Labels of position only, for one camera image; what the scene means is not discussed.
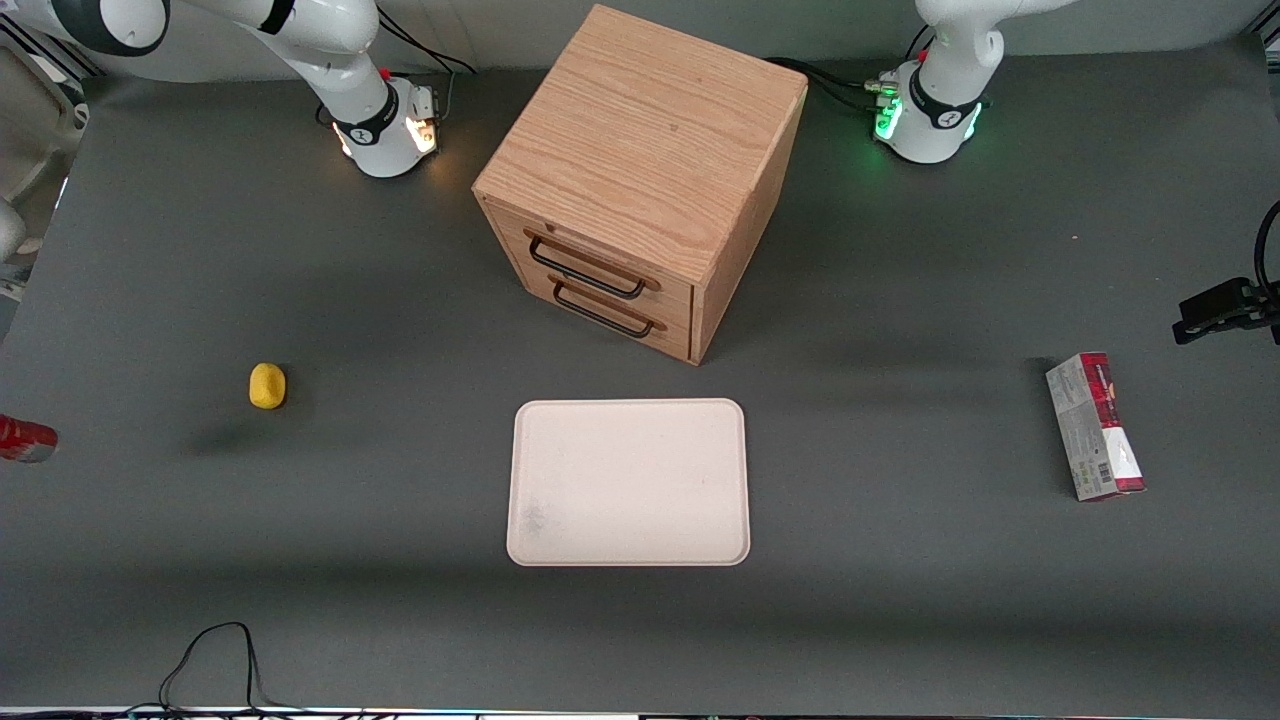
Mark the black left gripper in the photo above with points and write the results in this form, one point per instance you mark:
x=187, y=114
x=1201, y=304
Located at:
x=1258, y=302

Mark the red and grey carton box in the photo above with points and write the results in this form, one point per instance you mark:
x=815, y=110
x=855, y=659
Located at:
x=1095, y=430

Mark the yellow lemon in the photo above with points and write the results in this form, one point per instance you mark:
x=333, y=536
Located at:
x=267, y=386

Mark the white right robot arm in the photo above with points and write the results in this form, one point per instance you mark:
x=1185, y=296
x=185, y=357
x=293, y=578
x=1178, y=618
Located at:
x=340, y=60

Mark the wooden drawer cabinet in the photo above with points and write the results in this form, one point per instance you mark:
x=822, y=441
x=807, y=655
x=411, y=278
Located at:
x=650, y=130

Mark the wooden drawer front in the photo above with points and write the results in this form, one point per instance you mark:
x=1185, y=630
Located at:
x=678, y=340
x=675, y=298

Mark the beige background object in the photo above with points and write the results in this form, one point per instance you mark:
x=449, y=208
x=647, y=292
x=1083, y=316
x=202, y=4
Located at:
x=35, y=130

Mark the beige plastic tray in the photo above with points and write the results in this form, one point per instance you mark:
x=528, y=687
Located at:
x=628, y=482

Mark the red coke bottle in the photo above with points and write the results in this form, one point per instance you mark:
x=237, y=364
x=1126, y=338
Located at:
x=25, y=439

